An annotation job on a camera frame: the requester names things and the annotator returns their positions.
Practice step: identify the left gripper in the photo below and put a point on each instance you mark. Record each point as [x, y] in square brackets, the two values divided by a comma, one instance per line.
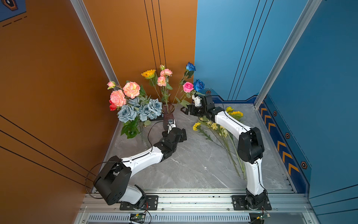
[184, 137]

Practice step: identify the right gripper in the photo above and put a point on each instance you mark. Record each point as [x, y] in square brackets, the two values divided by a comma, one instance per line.
[192, 109]

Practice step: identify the yellow rose spray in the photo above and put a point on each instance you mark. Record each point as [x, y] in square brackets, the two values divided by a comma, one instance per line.
[223, 137]

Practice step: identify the background small orange sunflower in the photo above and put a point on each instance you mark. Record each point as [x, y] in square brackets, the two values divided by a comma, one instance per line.
[152, 77]

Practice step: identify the yellow poppy spray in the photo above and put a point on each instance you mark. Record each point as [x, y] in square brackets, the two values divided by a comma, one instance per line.
[234, 141]

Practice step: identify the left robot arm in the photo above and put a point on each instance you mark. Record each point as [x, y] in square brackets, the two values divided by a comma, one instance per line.
[112, 183]

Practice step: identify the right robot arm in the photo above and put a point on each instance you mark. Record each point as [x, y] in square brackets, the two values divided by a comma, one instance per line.
[250, 146]

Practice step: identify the dark ribbed vase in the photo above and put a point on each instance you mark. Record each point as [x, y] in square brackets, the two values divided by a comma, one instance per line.
[167, 112]

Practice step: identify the background bouquet in dark vase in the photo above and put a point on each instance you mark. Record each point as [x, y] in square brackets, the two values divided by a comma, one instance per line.
[121, 94]

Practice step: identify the grey blue roses bunch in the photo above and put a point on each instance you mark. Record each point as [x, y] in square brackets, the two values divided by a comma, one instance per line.
[138, 113]

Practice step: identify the red rose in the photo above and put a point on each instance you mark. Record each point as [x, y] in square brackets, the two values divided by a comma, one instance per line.
[113, 107]

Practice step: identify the left circuit board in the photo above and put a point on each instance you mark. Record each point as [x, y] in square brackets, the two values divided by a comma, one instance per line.
[137, 218]

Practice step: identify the circuit board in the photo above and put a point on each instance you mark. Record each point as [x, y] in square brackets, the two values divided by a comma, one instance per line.
[137, 218]
[260, 219]

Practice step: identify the right circuit board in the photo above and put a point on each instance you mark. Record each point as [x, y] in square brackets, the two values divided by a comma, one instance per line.
[260, 219]

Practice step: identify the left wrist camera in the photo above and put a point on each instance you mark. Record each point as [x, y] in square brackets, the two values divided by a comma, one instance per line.
[171, 124]

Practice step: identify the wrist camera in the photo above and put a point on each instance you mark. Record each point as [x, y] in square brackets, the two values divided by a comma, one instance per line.
[197, 100]
[171, 124]

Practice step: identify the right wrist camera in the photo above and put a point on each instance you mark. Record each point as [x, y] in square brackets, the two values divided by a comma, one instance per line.
[197, 100]

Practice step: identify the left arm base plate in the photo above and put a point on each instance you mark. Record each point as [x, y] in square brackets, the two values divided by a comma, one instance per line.
[148, 202]

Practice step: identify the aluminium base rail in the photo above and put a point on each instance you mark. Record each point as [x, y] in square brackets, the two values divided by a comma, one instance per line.
[202, 206]

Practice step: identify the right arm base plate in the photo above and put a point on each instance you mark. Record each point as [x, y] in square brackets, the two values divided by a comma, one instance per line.
[249, 202]

